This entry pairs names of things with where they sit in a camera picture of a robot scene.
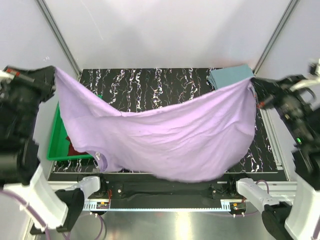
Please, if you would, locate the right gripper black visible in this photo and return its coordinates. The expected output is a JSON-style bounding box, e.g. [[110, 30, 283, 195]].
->
[[250, 71, 314, 142]]

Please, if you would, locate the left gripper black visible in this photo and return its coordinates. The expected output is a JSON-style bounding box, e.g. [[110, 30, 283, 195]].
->
[[0, 61, 57, 135]]

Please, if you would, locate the purple t shirt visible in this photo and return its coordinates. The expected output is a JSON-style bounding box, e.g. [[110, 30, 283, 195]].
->
[[55, 69, 256, 183]]

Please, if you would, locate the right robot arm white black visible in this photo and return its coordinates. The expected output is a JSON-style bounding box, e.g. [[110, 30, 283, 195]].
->
[[227, 73, 320, 240]]

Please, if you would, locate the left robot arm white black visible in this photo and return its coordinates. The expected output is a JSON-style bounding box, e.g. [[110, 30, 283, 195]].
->
[[0, 66, 108, 235]]

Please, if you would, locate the green plastic bin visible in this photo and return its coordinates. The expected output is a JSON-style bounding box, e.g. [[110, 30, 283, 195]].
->
[[47, 104, 93, 162]]

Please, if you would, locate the dark red t shirt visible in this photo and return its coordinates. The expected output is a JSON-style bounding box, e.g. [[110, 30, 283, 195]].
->
[[65, 136, 88, 156]]

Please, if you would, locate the folded blue-grey t shirt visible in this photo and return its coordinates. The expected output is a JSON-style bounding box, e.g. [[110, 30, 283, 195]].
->
[[208, 64, 254, 90]]

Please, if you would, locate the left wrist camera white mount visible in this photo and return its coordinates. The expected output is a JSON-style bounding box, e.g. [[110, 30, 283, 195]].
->
[[0, 70, 14, 83]]

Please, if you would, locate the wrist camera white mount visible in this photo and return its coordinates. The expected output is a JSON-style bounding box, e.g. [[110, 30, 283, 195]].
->
[[290, 58, 320, 92], [0, 70, 14, 83]]

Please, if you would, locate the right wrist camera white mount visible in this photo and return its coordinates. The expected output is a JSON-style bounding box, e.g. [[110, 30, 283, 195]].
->
[[290, 58, 320, 92]]

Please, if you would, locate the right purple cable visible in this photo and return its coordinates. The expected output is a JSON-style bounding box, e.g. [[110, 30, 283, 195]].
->
[[244, 179, 271, 217]]

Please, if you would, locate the purple cable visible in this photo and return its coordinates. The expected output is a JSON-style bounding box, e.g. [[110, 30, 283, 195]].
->
[[0, 189, 106, 240], [244, 179, 271, 217]]

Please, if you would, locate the left aluminium frame post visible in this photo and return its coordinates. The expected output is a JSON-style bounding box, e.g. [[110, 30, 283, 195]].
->
[[35, 0, 82, 78]]

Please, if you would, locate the aluminium frame post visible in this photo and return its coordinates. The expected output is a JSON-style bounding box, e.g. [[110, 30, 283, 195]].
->
[[253, 0, 300, 75], [35, 0, 82, 78]]

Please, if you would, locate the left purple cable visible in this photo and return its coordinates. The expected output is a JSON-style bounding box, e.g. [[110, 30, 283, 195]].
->
[[0, 189, 106, 240]]

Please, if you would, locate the right aluminium frame post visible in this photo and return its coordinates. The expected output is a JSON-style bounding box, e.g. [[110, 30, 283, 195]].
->
[[253, 0, 300, 75]]

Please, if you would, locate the white slotted cable duct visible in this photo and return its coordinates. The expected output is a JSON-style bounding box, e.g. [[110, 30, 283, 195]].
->
[[82, 199, 231, 213]]

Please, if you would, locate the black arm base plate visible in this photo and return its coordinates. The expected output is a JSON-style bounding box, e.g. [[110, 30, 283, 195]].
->
[[90, 173, 246, 207]]

